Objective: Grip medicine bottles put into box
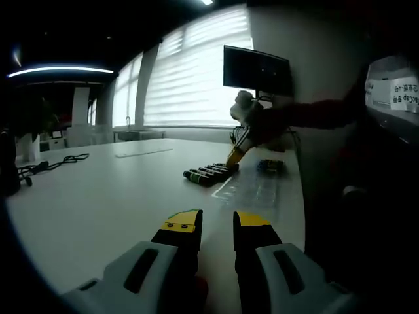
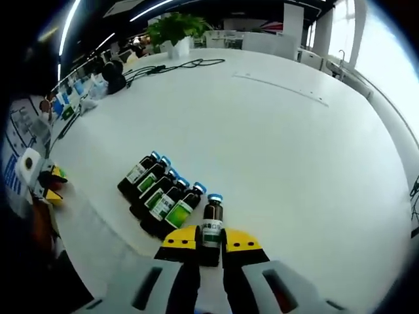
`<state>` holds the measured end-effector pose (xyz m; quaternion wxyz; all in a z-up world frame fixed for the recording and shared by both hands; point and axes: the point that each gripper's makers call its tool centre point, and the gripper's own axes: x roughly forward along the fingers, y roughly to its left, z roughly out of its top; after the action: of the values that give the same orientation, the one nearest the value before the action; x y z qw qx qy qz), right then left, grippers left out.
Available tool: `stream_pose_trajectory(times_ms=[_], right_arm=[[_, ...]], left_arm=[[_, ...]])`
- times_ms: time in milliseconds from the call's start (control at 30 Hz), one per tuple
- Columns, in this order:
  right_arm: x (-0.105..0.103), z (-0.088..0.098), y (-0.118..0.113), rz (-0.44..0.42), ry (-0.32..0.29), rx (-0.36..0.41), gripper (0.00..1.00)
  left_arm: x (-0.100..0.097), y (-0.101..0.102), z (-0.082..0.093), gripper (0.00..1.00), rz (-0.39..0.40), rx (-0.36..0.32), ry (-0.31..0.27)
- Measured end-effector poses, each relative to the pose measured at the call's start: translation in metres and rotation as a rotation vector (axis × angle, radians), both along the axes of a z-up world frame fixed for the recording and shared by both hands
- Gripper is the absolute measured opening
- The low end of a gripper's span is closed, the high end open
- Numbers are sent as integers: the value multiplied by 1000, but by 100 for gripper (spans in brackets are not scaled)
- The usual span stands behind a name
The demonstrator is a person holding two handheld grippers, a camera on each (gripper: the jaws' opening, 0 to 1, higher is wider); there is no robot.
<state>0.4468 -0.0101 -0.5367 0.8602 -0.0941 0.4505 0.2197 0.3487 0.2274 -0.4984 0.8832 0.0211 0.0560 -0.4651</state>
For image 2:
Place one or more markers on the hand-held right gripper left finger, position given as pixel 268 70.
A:
pixel 180 242

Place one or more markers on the black round desk device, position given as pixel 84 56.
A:
pixel 114 76

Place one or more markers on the green plant in white pot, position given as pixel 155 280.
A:
pixel 178 36

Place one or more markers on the metal faucet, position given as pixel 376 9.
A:
pixel 342 57

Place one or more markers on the green box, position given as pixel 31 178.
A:
pixel 67 112

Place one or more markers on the blue cup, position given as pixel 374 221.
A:
pixel 80 87

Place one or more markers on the dark medicine bottle blue cap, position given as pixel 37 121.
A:
pixel 147 181
pixel 212 212
pixel 178 212
pixel 135 171
pixel 162 205
pixel 154 197

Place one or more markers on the white low cabinet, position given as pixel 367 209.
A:
pixel 271 45

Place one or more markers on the grey sink counter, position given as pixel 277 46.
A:
pixel 350 78

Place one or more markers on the person's dark clothing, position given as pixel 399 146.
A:
pixel 29 281

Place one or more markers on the red striped wall decoration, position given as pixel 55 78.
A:
pixel 272 27

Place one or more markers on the black flat bar device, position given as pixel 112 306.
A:
pixel 68 126

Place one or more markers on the blue box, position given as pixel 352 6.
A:
pixel 61 104

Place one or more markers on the white crumpled cloth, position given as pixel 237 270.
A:
pixel 89 105

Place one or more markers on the blue-white plastic pack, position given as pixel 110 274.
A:
pixel 98 87

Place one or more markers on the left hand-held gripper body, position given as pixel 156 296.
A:
pixel 24 173

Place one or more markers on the curved ceiling light strip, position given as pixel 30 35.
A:
pixel 147 6
pixel 67 26

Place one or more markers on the white square pillar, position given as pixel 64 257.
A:
pixel 293 19

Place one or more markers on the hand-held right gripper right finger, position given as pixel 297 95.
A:
pixel 240 243

